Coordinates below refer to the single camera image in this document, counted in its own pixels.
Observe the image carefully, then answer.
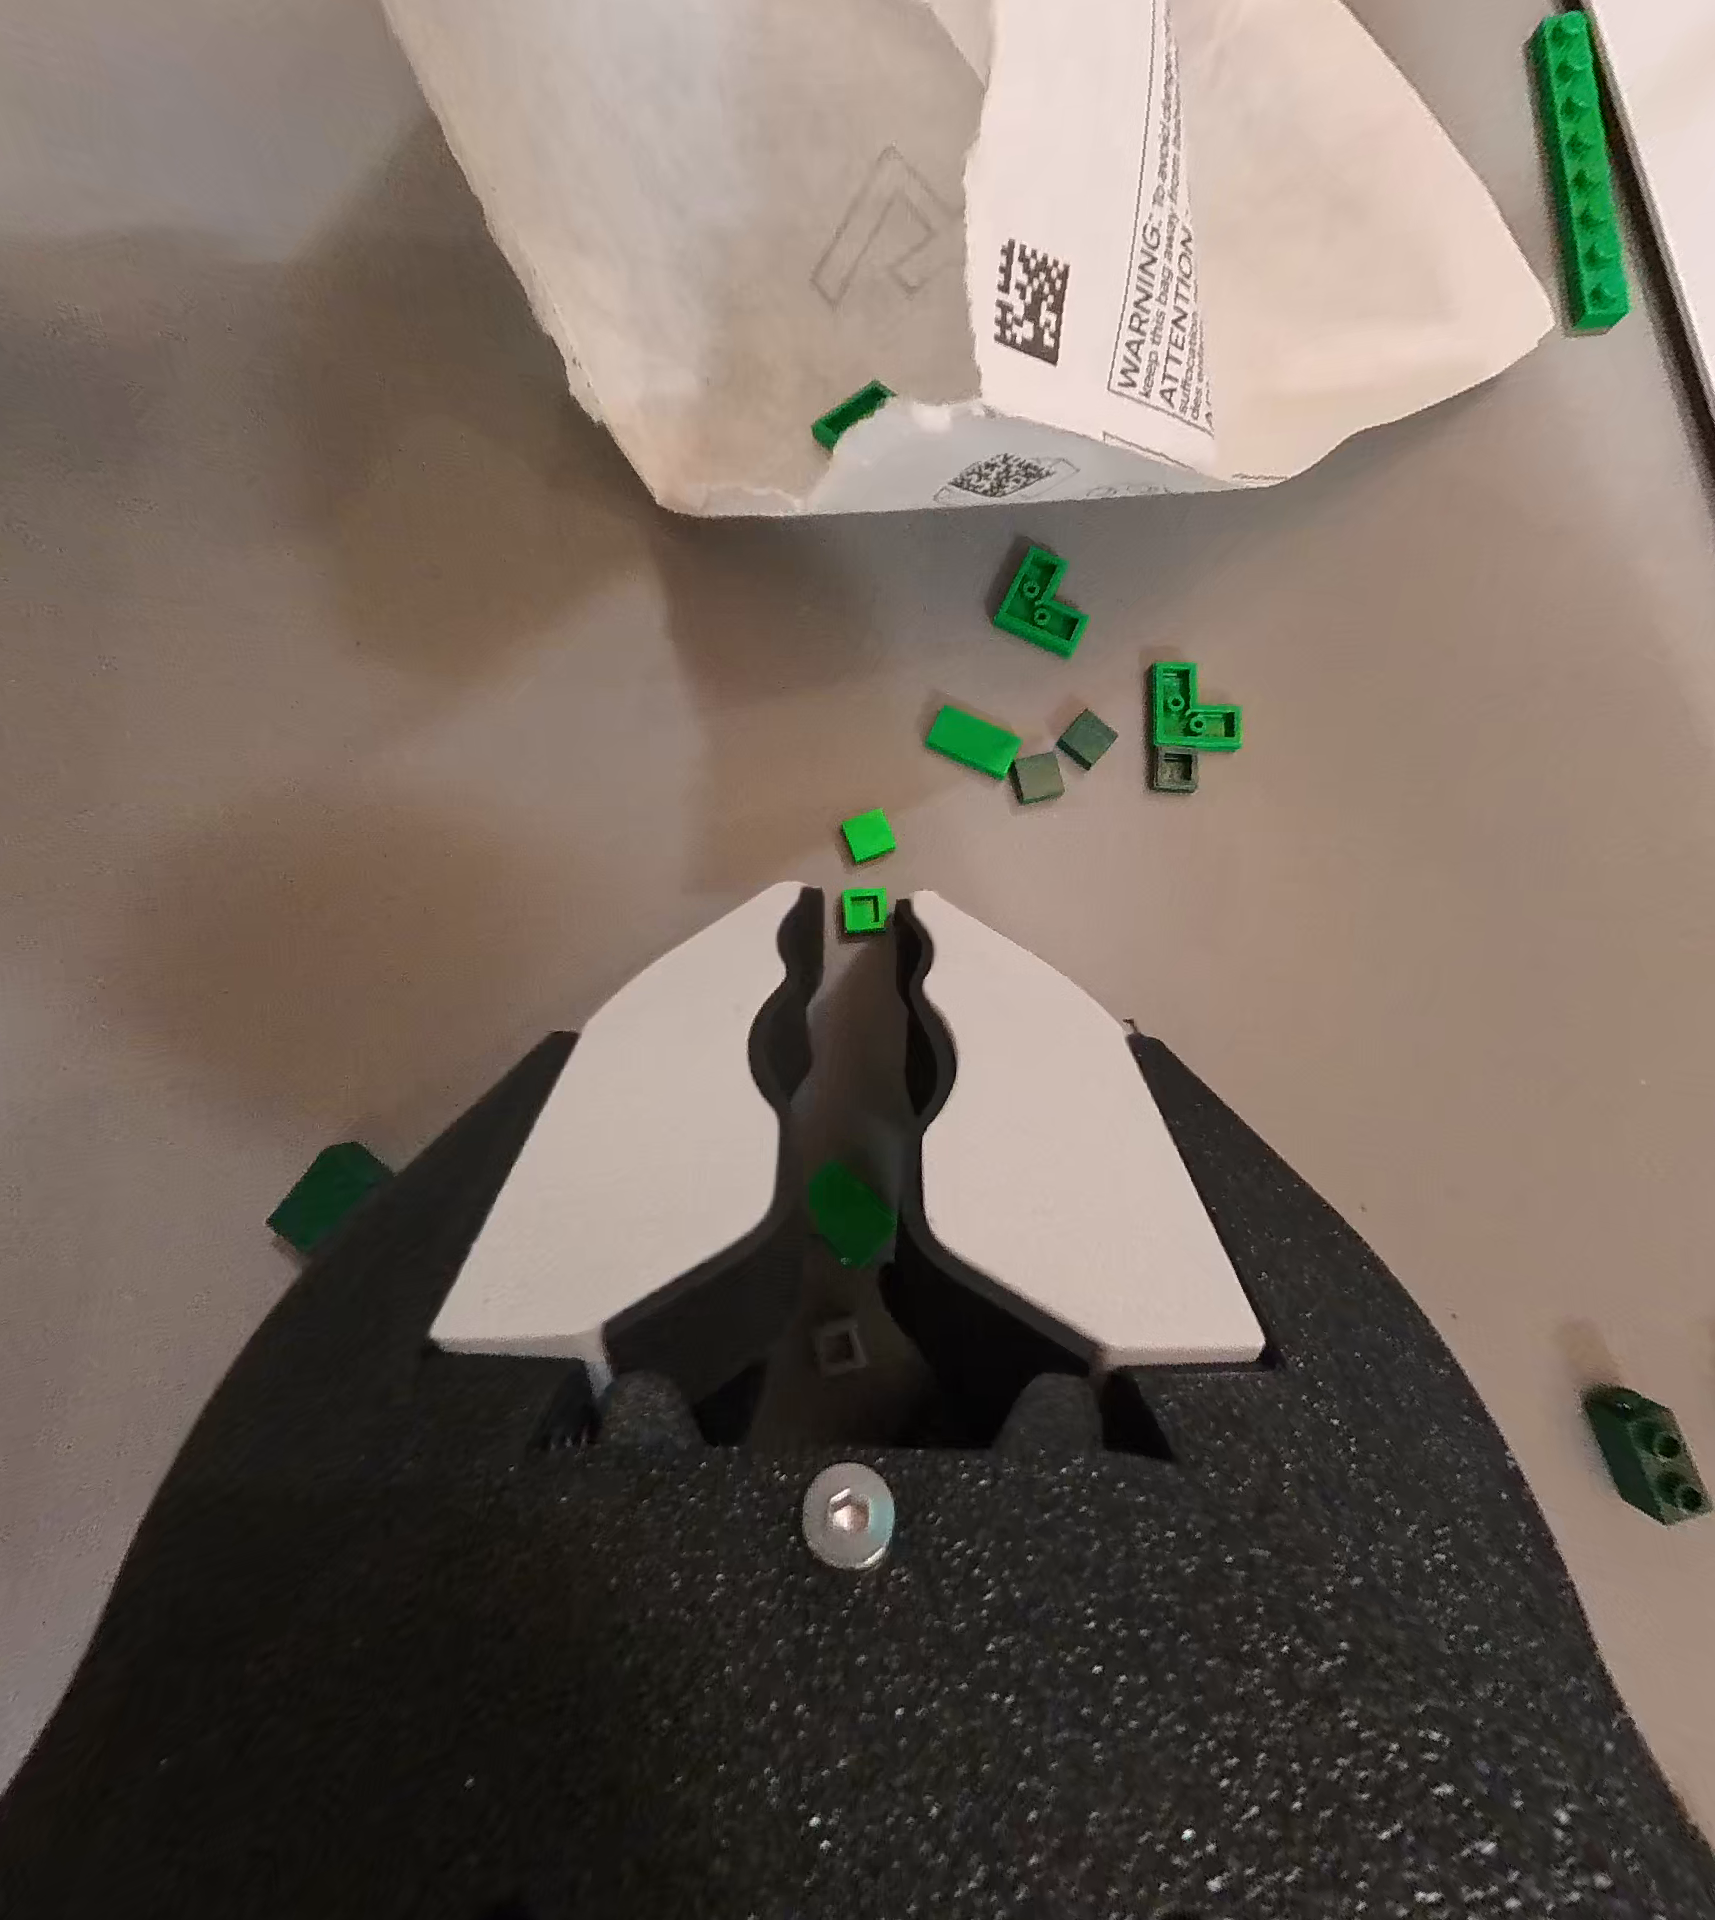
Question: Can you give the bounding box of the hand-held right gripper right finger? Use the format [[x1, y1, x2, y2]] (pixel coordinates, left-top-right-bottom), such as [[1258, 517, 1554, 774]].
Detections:
[[892, 887, 1272, 1446]]

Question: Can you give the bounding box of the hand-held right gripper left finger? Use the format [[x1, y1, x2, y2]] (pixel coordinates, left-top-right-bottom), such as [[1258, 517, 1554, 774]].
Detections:
[[430, 881, 830, 1441]]

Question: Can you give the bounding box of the green L-shaped plate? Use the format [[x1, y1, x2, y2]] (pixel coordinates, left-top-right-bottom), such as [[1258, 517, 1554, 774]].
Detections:
[[1146, 660, 1244, 751], [990, 541, 1092, 658]]

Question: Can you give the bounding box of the white paper bag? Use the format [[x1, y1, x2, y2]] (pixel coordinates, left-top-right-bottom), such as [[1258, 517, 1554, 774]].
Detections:
[[378, 0, 1560, 520]]

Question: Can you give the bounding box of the grey desk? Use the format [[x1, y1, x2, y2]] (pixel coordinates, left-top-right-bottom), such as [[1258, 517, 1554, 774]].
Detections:
[[0, 0, 1715, 1913]]

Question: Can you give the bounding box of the green rectangular tile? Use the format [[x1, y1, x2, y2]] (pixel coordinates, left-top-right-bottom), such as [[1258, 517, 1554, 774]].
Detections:
[[924, 704, 1024, 782], [804, 1158, 900, 1269]]

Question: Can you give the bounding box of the dark green brick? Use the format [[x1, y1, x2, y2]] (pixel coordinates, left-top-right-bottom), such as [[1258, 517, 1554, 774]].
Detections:
[[268, 1142, 394, 1249], [1584, 1385, 1711, 1527]]

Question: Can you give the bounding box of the long green brick plate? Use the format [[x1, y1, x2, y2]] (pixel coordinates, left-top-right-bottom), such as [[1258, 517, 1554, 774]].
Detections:
[[1528, 11, 1634, 335]]

